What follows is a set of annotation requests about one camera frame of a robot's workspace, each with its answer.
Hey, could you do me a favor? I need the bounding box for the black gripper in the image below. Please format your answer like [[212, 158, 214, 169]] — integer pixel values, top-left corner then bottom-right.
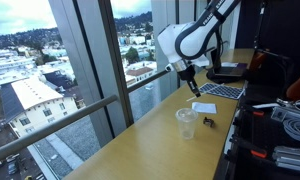
[[177, 65, 202, 98]]

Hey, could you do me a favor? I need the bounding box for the clear plastic cup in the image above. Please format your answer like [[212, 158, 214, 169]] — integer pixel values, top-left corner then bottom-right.
[[175, 107, 199, 140]]

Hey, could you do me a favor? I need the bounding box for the white paper sheet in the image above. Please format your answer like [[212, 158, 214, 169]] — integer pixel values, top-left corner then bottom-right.
[[191, 101, 218, 115]]

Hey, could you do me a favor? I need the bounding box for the dark staple remover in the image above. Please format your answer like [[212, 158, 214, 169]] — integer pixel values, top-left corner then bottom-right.
[[202, 116, 215, 129]]

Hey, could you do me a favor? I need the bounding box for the black laptop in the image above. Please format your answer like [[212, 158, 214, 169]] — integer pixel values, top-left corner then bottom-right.
[[210, 48, 248, 78]]

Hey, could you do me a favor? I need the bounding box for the small white paper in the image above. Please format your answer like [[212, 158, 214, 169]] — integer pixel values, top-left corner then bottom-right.
[[222, 61, 240, 68]]

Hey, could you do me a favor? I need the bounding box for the dark framed chair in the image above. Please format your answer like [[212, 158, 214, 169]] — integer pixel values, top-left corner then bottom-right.
[[247, 48, 295, 98]]

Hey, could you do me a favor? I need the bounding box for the black perforated breadboard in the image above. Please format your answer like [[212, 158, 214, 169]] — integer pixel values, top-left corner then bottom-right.
[[223, 96, 300, 180]]

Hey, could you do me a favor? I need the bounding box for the aluminium extrusion bar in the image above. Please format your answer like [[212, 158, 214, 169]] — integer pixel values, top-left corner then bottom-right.
[[270, 106, 300, 126], [272, 145, 300, 174]]

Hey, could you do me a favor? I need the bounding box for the grey metal handrail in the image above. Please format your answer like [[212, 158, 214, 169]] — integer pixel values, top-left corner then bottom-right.
[[0, 39, 230, 166]]

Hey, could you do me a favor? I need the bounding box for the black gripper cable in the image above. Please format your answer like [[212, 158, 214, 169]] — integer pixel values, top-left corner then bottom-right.
[[212, 29, 225, 69]]

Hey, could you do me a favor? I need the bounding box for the black clamp red handle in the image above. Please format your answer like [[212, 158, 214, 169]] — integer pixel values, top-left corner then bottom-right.
[[238, 104, 266, 118], [228, 136, 269, 161]]

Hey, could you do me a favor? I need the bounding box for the black camera stand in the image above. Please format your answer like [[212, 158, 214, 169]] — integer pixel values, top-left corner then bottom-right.
[[252, 0, 268, 51]]

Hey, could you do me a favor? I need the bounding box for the grey coiled cable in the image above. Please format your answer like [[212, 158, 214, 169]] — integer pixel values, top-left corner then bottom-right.
[[282, 99, 300, 145]]

